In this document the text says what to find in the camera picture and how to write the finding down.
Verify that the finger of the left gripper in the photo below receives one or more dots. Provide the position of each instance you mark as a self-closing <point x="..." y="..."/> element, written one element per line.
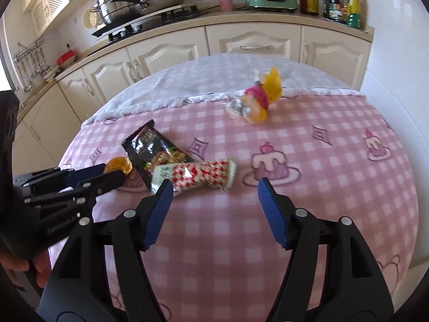
<point x="103" y="183"/>
<point x="77" y="177"/>

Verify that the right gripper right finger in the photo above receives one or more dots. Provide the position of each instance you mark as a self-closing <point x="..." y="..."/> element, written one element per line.
<point x="332" y="274"/>

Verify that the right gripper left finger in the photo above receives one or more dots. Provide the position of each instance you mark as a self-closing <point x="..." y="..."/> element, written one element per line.
<point x="99" y="274"/>

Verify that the orange mandarin peel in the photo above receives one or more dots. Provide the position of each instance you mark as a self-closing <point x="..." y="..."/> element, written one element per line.
<point x="120" y="163"/>

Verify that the black snack packet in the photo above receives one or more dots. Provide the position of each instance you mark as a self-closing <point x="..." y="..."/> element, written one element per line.
<point x="147" y="148"/>

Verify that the red white checked wrapper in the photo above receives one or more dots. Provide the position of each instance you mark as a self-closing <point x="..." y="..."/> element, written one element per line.
<point x="185" y="176"/>

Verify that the yellow pink snack bag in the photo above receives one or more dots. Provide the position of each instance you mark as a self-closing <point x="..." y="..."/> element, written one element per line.
<point x="252" y="106"/>

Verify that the cream lower cabinets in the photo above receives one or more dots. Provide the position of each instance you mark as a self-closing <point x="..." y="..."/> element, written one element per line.
<point x="163" y="70"/>

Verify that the red bowl lid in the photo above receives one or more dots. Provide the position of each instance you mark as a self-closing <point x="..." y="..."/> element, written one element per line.
<point x="66" y="59"/>

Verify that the hanging utensil rack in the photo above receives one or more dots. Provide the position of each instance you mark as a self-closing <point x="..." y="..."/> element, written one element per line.
<point x="30" y="62"/>

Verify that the pink checked tablecloth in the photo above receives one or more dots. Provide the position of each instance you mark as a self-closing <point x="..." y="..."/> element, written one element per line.
<point x="328" y="149"/>

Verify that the stainless steel steamer pot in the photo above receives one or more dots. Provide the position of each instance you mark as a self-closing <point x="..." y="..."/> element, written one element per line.
<point x="112" y="11"/>

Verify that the black gas stove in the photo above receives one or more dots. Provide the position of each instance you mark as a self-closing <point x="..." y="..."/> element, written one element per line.
<point x="118" y="31"/>

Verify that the steel wok with lid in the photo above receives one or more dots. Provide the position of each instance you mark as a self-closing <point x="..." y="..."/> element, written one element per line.
<point x="149" y="6"/>

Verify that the dark glass sauce bottle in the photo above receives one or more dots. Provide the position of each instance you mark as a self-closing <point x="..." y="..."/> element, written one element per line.
<point x="333" y="11"/>

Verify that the green yellow bottle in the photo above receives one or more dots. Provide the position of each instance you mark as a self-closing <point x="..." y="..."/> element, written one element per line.
<point x="353" y="14"/>

